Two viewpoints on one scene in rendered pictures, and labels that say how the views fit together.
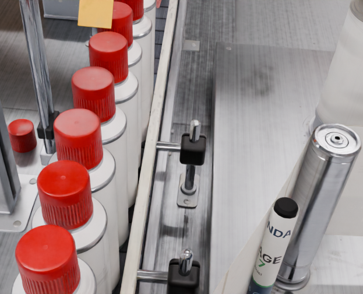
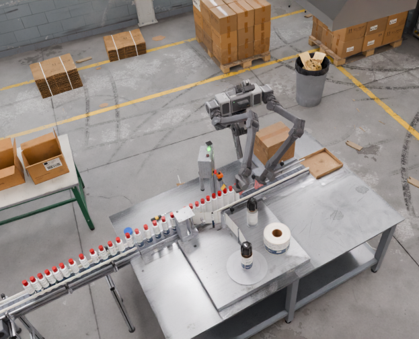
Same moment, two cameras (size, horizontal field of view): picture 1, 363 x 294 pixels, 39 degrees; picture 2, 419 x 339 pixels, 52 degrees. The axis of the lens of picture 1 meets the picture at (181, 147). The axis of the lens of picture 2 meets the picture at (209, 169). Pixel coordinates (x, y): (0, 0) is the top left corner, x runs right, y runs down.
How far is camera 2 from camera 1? 3.14 m
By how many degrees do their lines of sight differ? 45
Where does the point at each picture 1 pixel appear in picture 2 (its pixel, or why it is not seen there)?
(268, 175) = (237, 219)
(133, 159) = (220, 204)
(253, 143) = (241, 215)
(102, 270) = (203, 208)
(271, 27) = (282, 205)
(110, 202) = (208, 204)
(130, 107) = (219, 199)
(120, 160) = (214, 202)
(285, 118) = not seen: hidden behind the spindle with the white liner
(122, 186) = (214, 205)
